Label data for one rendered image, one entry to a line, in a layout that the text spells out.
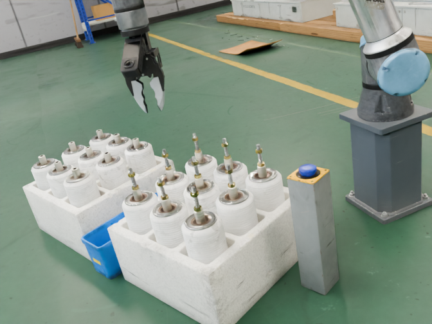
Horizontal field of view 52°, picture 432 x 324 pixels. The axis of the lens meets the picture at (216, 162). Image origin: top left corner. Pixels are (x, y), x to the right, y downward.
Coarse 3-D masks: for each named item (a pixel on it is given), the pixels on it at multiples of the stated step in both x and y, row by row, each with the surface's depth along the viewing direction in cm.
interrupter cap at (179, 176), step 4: (176, 172) 128; (180, 172) 127; (164, 176) 127; (176, 176) 127; (180, 176) 125; (164, 180) 125; (172, 180) 125; (176, 180) 124; (180, 180) 123; (168, 184) 122
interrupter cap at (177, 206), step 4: (172, 200) 113; (176, 200) 113; (160, 204) 113; (172, 204) 112; (176, 204) 111; (180, 204) 111; (156, 208) 111; (160, 208) 111; (172, 208) 110; (176, 208) 109; (180, 208) 109; (152, 212) 110; (156, 212) 110; (160, 212) 109; (164, 212) 109; (168, 212) 109; (172, 212) 108; (176, 212) 108; (156, 216) 108; (160, 216) 107; (164, 216) 107; (168, 216) 107
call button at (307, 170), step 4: (308, 164) 101; (300, 168) 100; (304, 168) 99; (308, 168) 99; (312, 168) 99; (316, 168) 99; (300, 172) 99; (304, 172) 98; (308, 172) 98; (312, 172) 98; (308, 176) 99
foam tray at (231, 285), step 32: (288, 192) 121; (256, 224) 110; (288, 224) 116; (128, 256) 120; (160, 256) 107; (224, 256) 101; (256, 256) 108; (288, 256) 118; (160, 288) 115; (192, 288) 103; (224, 288) 101; (256, 288) 110; (224, 320) 103
